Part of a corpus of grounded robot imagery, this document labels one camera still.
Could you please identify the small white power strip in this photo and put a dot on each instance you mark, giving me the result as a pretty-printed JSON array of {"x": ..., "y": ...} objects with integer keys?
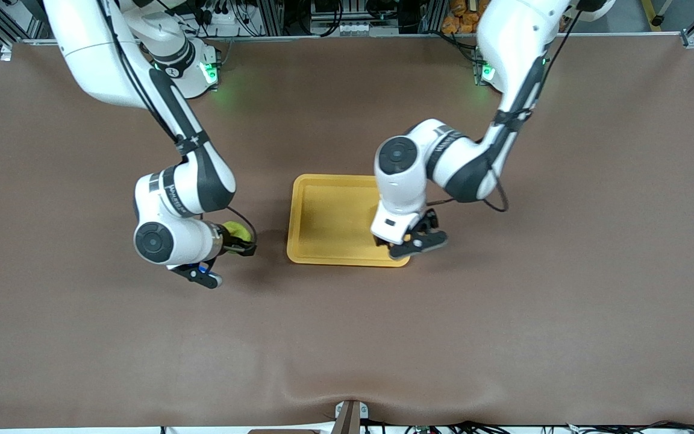
[{"x": 358, "y": 28}]

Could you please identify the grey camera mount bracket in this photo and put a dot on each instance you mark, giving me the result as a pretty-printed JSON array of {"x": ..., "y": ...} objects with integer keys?
[{"x": 350, "y": 419}]

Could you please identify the yellow cart leg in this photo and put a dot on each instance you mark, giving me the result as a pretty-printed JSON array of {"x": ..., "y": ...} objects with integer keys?
[{"x": 648, "y": 9}]

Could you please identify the yellow plastic tray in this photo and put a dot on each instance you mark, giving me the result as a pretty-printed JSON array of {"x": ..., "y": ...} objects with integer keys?
[{"x": 329, "y": 223}]

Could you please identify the white power strip with plugs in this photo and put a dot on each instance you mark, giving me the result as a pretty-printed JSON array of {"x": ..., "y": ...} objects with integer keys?
[{"x": 223, "y": 21}]

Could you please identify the green apple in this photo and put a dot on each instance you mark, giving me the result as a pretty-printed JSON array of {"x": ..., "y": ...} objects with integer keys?
[{"x": 237, "y": 231}]

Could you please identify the orange objects pile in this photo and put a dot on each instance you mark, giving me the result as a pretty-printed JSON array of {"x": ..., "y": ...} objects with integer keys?
[{"x": 461, "y": 21}]

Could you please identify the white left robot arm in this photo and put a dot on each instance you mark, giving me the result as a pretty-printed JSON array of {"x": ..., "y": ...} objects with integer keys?
[{"x": 515, "y": 36}]

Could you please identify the aluminium frame post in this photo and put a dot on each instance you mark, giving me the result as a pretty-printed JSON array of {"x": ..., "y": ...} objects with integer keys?
[{"x": 21, "y": 24}]

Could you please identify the aluminium table edge rail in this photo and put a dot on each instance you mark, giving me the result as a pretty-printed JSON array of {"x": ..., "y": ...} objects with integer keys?
[{"x": 323, "y": 38}]

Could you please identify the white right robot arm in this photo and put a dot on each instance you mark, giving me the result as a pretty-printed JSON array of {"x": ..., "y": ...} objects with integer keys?
[{"x": 94, "y": 54}]

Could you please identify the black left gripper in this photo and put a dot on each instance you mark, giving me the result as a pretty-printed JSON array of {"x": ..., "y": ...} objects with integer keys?
[{"x": 426, "y": 223}]

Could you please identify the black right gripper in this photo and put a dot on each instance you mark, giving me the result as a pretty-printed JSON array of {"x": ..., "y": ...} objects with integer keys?
[{"x": 234, "y": 242}]

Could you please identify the brown table mat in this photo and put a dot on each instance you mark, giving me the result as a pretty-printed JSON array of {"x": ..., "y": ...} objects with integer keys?
[{"x": 347, "y": 337}]

